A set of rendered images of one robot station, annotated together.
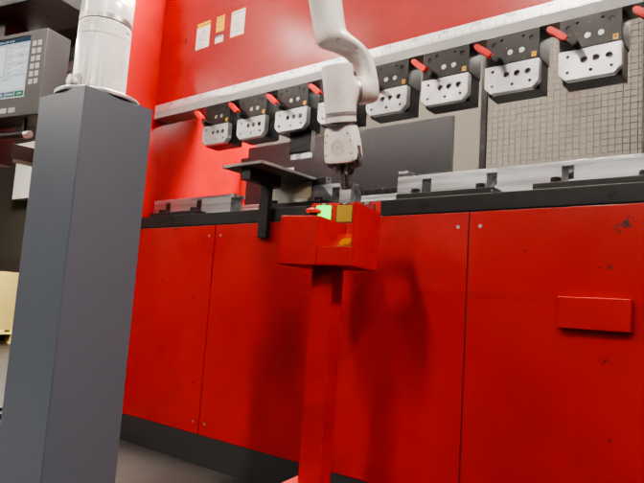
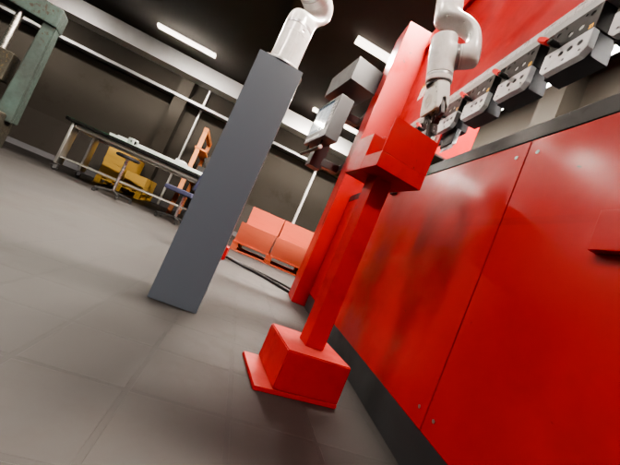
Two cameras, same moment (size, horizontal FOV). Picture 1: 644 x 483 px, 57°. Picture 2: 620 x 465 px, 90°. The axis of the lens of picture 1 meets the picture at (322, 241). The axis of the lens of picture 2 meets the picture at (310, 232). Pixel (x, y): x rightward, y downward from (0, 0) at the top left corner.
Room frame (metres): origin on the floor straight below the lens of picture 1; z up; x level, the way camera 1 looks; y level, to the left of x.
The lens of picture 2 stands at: (0.71, -0.56, 0.37)
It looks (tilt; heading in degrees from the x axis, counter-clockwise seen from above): 3 degrees up; 42
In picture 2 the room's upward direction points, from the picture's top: 23 degrees clockwise
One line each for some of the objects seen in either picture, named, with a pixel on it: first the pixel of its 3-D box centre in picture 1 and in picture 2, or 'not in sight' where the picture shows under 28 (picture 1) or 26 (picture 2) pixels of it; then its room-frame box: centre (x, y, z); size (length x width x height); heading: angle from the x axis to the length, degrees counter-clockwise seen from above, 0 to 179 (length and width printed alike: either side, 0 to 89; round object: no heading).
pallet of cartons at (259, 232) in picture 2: not in sight; (275, 241); (3.82, 2.86, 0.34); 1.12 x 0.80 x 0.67; 143
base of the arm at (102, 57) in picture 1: (102, 65); (288, 52); (1.36, 0.55, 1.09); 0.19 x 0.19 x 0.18
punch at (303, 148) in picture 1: (302, 146); (449, 141); (2.08, 0.09, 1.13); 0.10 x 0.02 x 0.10; 51
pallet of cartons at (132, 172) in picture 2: not in sight; (132, 176); (2.93, 6.82, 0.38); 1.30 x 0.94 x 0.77; 55
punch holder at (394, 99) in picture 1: (393, 91); (523, 79); (1.84, -0.20, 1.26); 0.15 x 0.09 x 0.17; 51
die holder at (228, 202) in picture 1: (196, 210); not in sight; (2.43, 0.52, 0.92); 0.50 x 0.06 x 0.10; 51
